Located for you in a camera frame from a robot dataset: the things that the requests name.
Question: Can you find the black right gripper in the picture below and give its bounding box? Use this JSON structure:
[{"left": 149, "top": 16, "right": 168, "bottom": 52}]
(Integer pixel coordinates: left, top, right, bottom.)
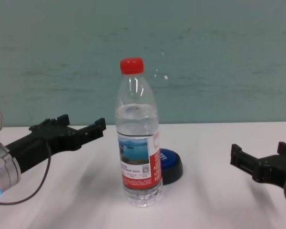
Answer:
[{"left": 230, "top": 141, "right": 286, "bottom": 191}]

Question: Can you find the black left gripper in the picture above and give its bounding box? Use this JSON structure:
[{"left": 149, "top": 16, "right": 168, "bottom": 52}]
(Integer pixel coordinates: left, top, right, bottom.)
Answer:
[{"left": 6, "top": 114, "right": 107, "bottom": 174}]

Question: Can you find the blue push button black base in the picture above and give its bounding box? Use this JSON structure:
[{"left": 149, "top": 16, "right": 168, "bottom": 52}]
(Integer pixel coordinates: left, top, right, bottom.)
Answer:
[{"left": 159, "top": 148, "right": 184, "bottom": 186}]

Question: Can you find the clear water bottle red cap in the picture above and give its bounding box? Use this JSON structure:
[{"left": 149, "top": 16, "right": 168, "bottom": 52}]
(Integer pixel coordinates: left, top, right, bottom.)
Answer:
[{"left": 114, "top": 57, "right": 163, "bottom": 208}]

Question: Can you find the thin black left gripper cable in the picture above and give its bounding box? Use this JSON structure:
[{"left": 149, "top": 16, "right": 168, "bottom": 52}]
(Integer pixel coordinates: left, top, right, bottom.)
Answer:
[{"left": 0, "top": 139, "right": 52, "bottom": 206}]

